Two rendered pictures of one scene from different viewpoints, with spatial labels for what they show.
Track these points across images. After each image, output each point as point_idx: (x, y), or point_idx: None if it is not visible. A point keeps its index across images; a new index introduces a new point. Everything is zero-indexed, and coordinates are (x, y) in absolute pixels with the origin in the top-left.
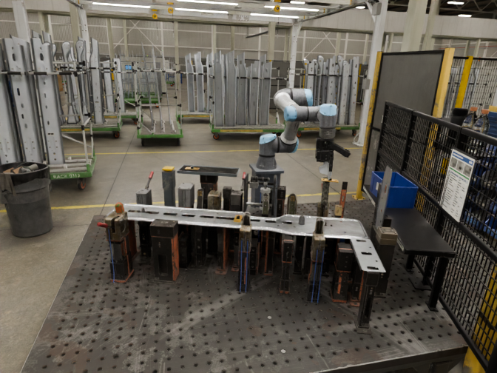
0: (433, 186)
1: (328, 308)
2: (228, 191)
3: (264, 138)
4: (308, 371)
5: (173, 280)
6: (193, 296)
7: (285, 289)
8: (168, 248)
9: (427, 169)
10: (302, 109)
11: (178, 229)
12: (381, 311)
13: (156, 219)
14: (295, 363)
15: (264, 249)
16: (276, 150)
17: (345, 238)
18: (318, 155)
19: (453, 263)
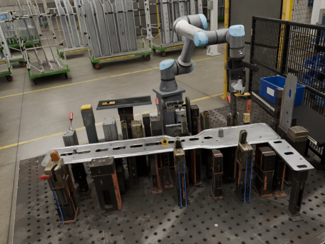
0: (321, 84)
1: (259, 204)
2: (148, 118)
3: (164, 64)
4: None
5: (119, 209)
6: (142, 221)
7: (219, 195)
8: (110, 183)
9: (311, 69)
10: (212, 34)
11: None
12: (302, 197)
13: (93, 159)
14: None
15: (187, 162)
16: (175, 73)
17: (263, 142)
18: (231, 73)
19: None
